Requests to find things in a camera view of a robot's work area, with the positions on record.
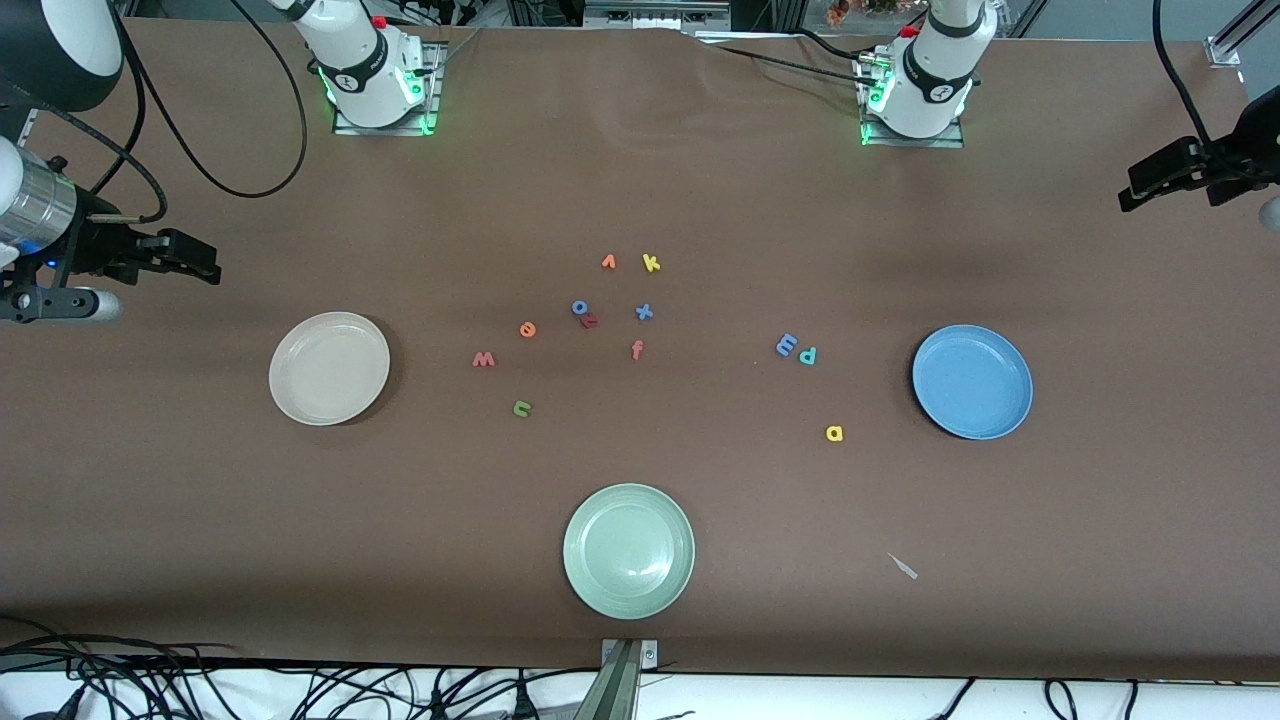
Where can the orange dried flowers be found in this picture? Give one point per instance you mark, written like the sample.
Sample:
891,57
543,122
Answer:
840,10

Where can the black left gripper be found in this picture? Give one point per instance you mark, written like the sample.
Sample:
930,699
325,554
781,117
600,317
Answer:
1237,160

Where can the pale green round plate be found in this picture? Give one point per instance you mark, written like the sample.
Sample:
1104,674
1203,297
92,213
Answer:
628,551

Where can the beige round plate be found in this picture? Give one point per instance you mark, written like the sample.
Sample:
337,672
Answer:
330,368

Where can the pink foam letter w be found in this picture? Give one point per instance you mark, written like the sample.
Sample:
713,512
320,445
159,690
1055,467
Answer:
484,362

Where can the grey metal camera post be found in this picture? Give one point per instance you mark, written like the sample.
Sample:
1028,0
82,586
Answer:
622,680

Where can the teal foam letter p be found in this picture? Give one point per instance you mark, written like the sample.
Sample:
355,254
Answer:
801,356

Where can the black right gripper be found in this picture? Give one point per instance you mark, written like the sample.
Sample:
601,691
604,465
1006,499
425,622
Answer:
97,245

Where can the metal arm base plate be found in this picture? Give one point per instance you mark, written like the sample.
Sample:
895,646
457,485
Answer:
900,142
432,90

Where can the grey metal box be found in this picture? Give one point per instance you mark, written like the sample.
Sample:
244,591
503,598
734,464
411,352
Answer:
655,12

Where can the brown paper table cover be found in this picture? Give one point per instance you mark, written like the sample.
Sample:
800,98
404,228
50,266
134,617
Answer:
200,550

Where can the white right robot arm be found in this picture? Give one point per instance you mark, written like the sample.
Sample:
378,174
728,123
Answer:
365,70

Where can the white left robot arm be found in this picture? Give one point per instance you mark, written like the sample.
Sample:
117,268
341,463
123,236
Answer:
930,80

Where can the small white paper scrap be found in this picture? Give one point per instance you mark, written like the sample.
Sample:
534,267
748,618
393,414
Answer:
903,567

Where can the blue round plate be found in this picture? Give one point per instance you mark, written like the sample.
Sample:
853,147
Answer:
972,382

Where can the aluminium frame rail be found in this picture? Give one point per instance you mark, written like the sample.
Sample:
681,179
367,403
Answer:
30,125
1225,50

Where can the blue foam letter E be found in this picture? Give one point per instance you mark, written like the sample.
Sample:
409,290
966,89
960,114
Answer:
786,346

